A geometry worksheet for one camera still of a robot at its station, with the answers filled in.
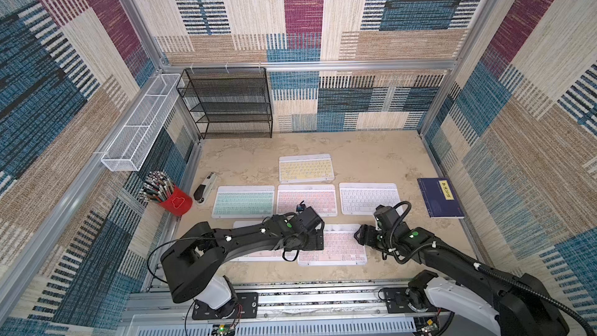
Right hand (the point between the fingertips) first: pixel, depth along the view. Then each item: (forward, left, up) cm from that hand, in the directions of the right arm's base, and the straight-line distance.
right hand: (365, 242), depth 85 cm
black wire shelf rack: (+59, +57, +18) cm, 84 cm away
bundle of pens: (+14, +73, +16) cm, 76 cm away
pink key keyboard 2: (-2, +9, -1) cm, 9 cm away
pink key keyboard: (+18, +14, 0) cm, 23 cm away
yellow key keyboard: (+33, +21, 0) cm, 39 cm away
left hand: (-1, +18, +2) cm, 18 cm away
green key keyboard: (+17, +44, 0) cm, 47 cm away
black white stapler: (+20, +63, +4) cm, 66 cm away
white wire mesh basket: (+21, +74, +34) cm, 84 cm away
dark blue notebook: (+18, -34, -1) cm, 38 cm away
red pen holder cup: (+12, +68, +8) cm, 70 cm away
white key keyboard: (+18, -3, 0) cm, 18 cm away
